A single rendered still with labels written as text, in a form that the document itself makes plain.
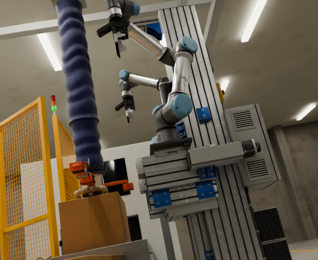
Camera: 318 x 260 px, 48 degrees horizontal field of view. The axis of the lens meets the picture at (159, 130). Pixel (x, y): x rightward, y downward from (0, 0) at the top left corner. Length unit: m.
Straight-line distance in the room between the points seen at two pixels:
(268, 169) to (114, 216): 1.02
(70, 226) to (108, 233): 0.25
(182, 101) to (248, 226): 0.77
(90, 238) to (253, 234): 1.03
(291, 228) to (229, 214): 11.09
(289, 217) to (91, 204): 11.06
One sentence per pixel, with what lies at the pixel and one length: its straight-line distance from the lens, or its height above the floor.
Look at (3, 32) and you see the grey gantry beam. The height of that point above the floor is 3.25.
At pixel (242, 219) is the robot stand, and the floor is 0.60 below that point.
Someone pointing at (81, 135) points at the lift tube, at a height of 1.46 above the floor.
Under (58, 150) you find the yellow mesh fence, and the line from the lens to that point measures 3.83.
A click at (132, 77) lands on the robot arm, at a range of 2.69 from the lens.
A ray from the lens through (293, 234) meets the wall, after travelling 13.09.
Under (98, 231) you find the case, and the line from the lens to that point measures 2.42.
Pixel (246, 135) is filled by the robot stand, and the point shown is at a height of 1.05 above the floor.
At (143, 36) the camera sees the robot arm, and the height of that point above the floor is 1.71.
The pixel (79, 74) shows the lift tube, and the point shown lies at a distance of 3.00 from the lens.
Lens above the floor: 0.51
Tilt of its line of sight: 19 degrees up
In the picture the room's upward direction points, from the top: 12 degrees counter-clockwise
